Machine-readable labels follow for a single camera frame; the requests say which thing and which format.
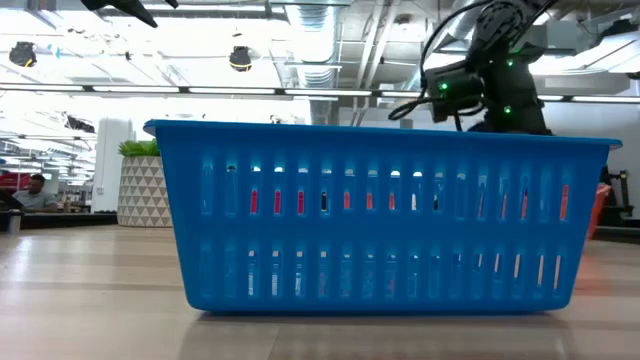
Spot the straight silver ceiling duct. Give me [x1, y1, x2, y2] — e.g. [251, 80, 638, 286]
[285, 3, 342, 126]

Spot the black background table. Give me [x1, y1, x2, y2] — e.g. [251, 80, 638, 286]
[0, 211, 119, 232]

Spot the triangle patterned planter pot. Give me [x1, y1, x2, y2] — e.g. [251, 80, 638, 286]
[116, 155, 174, 229]

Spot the person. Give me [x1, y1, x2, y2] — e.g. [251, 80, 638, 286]
[11, 173, 59, 212]

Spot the slanted silver ceiling duct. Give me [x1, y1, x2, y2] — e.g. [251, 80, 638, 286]
[399, 0, 481, 94]

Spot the green potted plant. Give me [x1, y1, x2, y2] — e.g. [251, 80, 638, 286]
[117, 139, 162, 158]

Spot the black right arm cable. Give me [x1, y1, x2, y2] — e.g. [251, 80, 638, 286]
[388, 0, 496, 132]

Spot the black ceiling cable reel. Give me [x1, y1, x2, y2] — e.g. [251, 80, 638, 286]
[8, 41, 38, 68]
[228, 45, 253, 73]

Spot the large blue slotted plastic basket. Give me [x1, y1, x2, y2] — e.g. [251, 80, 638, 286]
[143, 118, 624, 315]

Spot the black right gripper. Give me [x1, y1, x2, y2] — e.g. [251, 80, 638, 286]
[469, 83, 554, 136]

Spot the orange slotted plastic basket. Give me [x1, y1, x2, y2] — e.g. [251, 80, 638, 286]
[586, 182, 613, 241]

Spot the white room pillar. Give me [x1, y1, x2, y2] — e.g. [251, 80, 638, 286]
[91, 118, 135, 214]

